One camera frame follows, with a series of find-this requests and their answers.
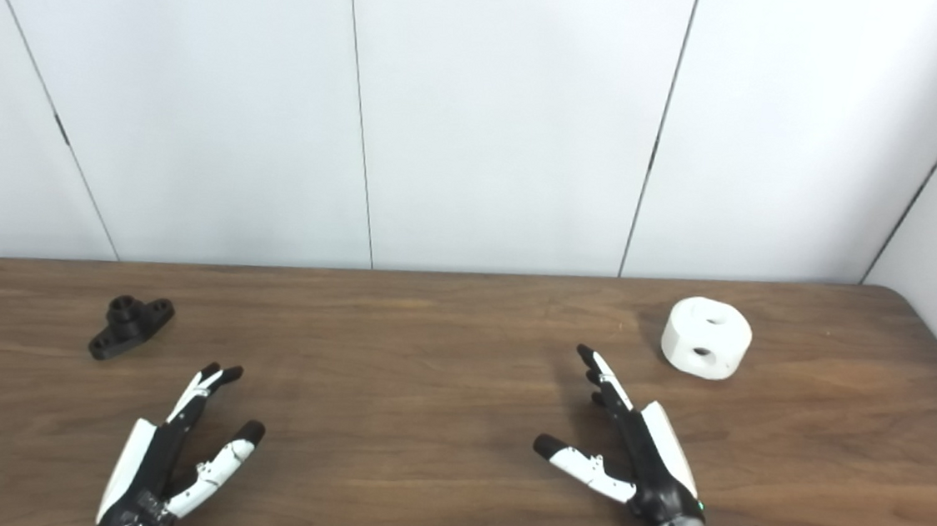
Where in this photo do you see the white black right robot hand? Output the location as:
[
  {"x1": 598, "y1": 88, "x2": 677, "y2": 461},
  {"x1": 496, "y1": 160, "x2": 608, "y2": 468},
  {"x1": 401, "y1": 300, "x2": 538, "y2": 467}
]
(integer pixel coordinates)
[{"x1": 527, "y1": 341, "x2": 718, "y2": 526}]

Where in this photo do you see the round white plastic piece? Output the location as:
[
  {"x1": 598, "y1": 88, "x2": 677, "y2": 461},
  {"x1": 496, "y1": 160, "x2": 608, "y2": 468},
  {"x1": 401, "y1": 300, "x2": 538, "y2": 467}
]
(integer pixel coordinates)
[{"x1": 658, "y1": 294, "x2": 755, "y2": 383}]

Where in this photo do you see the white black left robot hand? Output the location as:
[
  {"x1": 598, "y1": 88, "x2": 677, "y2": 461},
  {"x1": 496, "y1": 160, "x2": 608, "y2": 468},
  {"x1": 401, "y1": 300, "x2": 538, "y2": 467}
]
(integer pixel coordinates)
[{"x1": 93, "y1": 354, "x2": 271, "y2": 526}]

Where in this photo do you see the black flanged holder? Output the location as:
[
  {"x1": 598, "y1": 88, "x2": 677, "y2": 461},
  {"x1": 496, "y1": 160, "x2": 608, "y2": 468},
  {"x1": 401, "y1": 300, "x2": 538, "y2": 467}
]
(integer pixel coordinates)
[{"x1": 88, "y1": 292, "x2": 176, "y2": 367}]

